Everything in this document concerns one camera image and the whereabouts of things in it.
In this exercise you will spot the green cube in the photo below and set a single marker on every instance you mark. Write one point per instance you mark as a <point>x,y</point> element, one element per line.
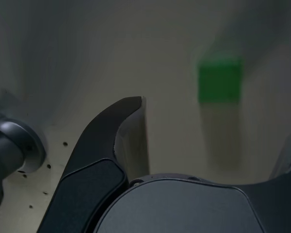
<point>219,82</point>

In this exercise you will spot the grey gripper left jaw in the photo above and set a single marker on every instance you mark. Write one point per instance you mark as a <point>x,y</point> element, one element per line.
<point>92,170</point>

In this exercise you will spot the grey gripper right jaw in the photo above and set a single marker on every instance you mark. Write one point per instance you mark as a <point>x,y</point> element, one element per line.
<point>179,208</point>

